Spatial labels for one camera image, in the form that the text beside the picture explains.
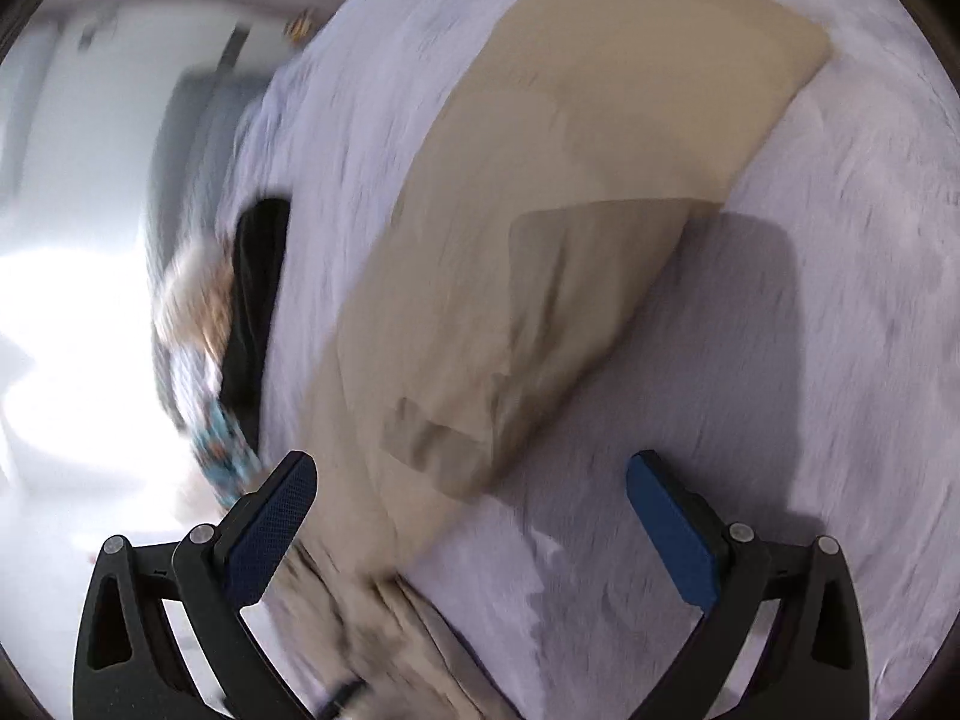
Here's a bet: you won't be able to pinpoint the blue patterned cloth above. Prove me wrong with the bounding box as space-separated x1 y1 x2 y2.
161 345 263 511

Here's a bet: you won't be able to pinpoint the beige pants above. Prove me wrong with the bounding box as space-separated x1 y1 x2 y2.
266 0 833 720

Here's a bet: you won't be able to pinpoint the lavender bed blanket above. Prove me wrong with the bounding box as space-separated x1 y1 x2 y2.
217 0 957 720

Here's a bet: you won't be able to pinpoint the black cloth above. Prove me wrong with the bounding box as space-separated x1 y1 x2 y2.
221 197 293 451

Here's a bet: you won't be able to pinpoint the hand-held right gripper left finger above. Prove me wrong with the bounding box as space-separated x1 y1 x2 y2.
73 451 320 720

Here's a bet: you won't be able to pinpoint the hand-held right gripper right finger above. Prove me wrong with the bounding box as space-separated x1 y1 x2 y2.
626 450 871 720

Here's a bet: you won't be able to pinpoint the cream fluffy cloth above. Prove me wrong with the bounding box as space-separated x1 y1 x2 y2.
154 236 237 368

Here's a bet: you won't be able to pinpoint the dark wall fixture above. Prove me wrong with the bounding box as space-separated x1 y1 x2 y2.
221 24 250 72

